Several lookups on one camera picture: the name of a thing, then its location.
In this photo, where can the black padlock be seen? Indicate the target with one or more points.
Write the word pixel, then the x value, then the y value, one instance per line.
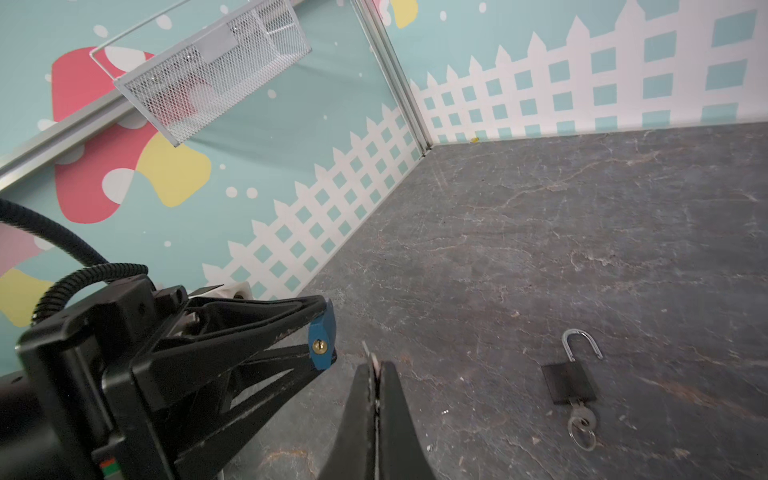
pixel 568 382

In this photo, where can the white wire wall basket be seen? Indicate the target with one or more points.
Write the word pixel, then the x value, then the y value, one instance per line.
pixel 190 84

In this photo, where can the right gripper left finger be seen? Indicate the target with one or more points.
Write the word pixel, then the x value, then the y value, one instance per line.
pixel 353 454

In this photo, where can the small blue padlock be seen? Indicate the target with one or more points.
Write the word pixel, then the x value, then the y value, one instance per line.
pixel 322 337

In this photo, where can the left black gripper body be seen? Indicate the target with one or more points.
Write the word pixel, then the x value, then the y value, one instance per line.
pixel 81 411

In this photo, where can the silver key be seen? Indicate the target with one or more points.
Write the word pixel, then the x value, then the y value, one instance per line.
pixel 581 426

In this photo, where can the small key for blue padlock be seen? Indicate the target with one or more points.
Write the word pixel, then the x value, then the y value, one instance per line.
pixel 373 361

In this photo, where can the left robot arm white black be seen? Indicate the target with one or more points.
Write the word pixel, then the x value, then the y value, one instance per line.
pixel 42 260

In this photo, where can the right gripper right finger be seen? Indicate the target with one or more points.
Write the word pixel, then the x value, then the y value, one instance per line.
pixel 400 454

